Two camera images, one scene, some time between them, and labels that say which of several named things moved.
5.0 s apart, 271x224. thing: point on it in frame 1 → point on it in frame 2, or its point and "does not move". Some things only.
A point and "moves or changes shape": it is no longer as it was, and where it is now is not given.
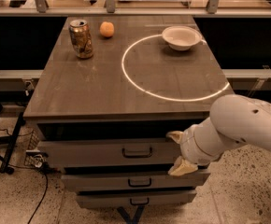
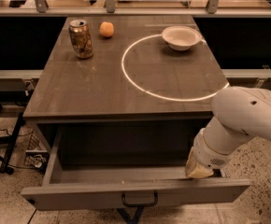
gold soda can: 81,38 does not move
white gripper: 188,146 → 207,154
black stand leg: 5,166 does not move
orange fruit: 106,29 does not move
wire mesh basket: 35,158 does not move
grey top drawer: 110,154 moves or changes shape
